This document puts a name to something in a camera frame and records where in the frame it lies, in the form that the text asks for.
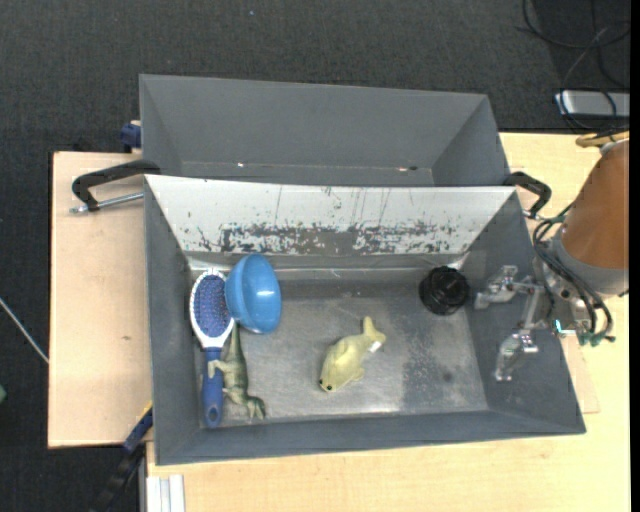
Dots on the black round cap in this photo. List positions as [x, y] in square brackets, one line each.
[444, 291]

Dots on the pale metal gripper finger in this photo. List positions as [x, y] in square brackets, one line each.
[507, 355]
[492, 296]

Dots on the yellow toy fish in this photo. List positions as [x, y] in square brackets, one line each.
[345, 357]

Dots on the blue bowl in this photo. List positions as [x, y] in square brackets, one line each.
[255, 295]

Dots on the green toy dinosaur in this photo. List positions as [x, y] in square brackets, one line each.
[236, 375]

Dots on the grey metal bin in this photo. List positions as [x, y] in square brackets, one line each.
[310, 380]

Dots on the blue and white hairbrush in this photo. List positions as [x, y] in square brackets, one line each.
[212, 310]

